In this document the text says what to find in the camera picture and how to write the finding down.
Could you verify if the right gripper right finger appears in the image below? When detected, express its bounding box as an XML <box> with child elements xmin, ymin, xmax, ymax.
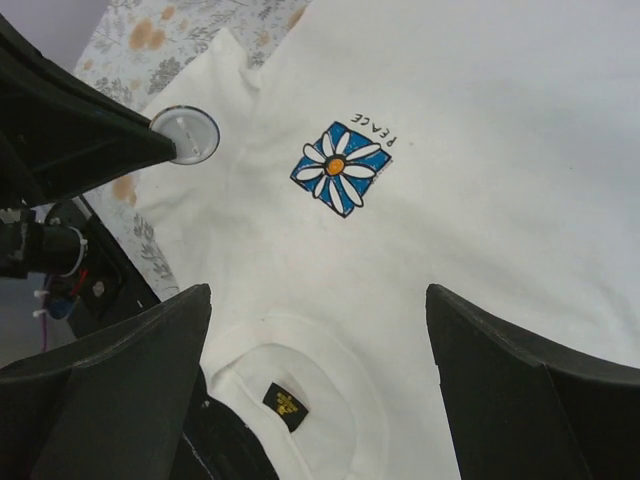
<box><xmin>425</xmin><ymin>284</ymin><xmax>639</xmax><ymax>479</ymax></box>

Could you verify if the floral patterned table mat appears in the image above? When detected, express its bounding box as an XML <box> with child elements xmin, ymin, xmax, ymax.
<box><xmin>73</xmin><ymin>0</ymin><xmax>306</xmax><ymax>300</ymax></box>

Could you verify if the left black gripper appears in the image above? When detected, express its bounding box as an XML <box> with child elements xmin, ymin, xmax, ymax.
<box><xmin>1</xmin><ymin>18</ymin><xmax>177</xmax><ymax>279</ymax></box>

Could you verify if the white printed t-shirt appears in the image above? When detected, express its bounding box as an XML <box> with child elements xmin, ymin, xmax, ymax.
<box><xmin>136</xmin><ymin>1</ymin><xmax>639</xmax><ymax>479</ymax></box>

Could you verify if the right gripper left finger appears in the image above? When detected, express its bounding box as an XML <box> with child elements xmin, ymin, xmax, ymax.
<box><xmin>1</xmin><ymin>284</ymin><xmax>211</xmax><ymax>479</ymax></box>

